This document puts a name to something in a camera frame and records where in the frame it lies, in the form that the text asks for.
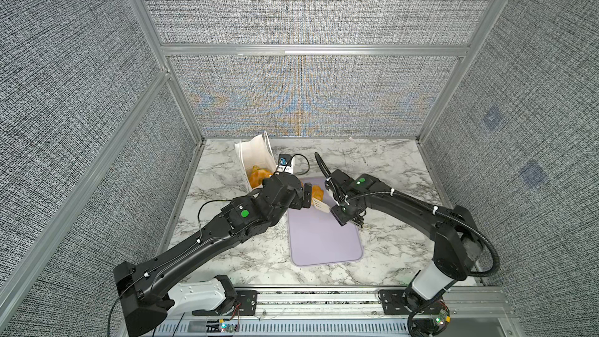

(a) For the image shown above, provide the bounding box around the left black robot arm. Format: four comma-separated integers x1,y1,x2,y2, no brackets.
113,173,312,336

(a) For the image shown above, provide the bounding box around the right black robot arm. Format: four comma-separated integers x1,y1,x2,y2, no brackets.
325,170,485,310

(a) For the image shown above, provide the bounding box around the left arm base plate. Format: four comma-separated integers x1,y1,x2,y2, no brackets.
191,289,258,317

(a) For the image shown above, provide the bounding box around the lavender plastic tray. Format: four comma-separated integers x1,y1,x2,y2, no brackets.
285,175,364,268

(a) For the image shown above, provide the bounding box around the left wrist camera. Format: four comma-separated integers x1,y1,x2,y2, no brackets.
275,154,295,174

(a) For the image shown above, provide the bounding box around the aluminium front rail frame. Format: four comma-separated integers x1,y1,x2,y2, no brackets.
116,285,525,337

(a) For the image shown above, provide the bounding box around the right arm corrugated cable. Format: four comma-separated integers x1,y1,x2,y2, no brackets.
314,151,501,337

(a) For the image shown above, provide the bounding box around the round flaky bun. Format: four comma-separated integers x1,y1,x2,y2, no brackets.
311,185,324,201

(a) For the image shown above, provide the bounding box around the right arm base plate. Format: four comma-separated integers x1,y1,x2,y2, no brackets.
377,288,449,316

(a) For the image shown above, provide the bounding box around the reddish brown triangular bread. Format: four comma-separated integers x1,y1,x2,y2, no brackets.
248,165,272,189

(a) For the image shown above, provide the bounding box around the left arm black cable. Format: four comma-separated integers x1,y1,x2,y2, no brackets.
106,153,311,337

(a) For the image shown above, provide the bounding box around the white paper gift bag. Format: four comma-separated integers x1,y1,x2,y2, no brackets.
235,130,277,191

